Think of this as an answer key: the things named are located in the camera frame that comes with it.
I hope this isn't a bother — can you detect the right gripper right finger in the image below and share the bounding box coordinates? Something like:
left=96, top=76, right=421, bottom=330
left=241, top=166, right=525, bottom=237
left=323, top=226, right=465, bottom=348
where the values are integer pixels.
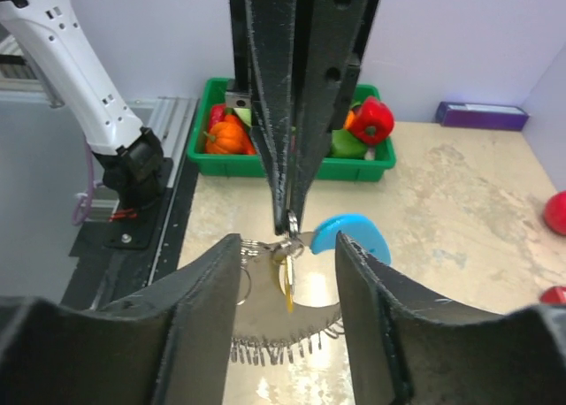
left=335, top=234, right=565, bottom=404

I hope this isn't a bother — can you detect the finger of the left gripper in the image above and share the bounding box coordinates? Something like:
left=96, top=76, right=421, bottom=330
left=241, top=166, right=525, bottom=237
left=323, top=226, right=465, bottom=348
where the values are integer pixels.
left=289, top=0, right=367, bottom=221
left=244, top=0, right=297, bottom=235

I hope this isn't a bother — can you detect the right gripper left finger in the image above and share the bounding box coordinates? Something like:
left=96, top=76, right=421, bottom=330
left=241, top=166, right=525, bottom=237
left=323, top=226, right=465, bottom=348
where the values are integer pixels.
left=1, top=234, right=241, bottom=404

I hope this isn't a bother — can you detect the blue grey keyring with rings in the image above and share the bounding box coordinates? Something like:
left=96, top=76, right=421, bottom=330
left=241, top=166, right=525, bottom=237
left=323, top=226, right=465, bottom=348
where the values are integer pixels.
left=230, top=214, right=392, bottom=366

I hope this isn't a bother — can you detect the small yellow key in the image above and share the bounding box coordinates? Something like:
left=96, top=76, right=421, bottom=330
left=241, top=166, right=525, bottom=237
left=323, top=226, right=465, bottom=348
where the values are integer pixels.
left=271, top=246, right=295, bottom=314

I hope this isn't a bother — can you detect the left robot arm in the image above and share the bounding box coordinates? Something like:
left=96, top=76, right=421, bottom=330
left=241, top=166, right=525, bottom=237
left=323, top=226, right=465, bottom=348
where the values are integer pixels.
left=1, top=0, right=379, bottom=235

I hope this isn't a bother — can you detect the orange fruit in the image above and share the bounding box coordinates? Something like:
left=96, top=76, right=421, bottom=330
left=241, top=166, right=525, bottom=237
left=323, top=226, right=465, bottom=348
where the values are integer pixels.
left=343, top=110, right=356, bottom=130

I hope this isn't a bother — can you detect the green cabbage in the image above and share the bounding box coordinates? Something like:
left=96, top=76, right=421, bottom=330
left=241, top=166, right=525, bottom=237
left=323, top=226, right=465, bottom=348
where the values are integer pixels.
left=233, top=108, right=252, bottom=127

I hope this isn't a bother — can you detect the red bell pepper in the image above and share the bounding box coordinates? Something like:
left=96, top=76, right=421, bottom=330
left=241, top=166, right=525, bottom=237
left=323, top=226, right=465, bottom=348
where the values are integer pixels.
left=347, top=96, right=394, bottom=147

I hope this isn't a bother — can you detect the green bell pepper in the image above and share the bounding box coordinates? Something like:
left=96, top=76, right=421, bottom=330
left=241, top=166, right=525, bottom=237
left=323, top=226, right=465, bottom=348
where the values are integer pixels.
left=330, top=129, right=368, bottom=159

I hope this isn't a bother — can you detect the orange pumpkin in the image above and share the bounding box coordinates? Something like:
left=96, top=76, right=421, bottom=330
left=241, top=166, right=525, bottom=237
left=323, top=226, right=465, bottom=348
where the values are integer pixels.
left=204, top=115, right=256, bottom=155

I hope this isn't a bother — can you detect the green plastic bin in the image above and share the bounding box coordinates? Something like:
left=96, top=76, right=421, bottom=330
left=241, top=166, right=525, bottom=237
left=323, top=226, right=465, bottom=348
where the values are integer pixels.
left=185, top=77, right=397, bottom=183

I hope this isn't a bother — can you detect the red rectangular box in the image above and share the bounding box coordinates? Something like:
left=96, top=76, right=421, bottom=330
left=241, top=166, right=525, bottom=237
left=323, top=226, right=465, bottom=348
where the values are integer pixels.
left=539, top=286, right=566, bottom=305

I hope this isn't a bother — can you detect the purple box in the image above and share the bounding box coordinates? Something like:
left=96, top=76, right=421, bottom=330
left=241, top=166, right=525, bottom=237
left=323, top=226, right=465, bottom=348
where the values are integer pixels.
left=434, top=102, right=530, bottom=132

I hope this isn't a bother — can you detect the red tomato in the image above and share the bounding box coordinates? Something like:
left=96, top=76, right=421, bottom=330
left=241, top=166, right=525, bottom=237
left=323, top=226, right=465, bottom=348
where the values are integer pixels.
left=543, top=191, right=566, bottom=236

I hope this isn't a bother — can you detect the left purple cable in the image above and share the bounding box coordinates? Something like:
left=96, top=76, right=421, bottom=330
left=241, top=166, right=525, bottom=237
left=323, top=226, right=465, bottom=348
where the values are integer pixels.
left=71, top=139, right=96, bottom=227

